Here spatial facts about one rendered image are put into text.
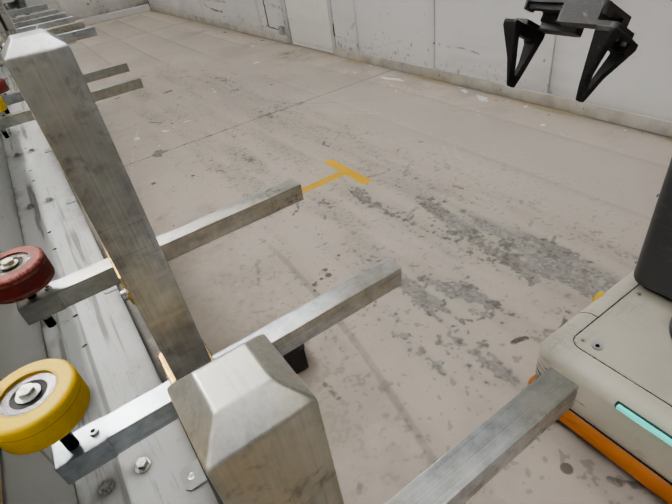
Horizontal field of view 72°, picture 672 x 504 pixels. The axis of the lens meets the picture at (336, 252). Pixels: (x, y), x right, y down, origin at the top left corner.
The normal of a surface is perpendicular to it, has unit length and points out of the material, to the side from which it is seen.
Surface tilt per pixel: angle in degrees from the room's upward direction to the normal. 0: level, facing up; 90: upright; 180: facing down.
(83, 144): 90
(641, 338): 0
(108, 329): 0
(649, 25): 90
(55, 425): 90
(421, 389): 0
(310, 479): 90
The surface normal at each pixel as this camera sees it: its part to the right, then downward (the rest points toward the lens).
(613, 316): -0.13, -0.79
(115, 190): 0.56, 0.44
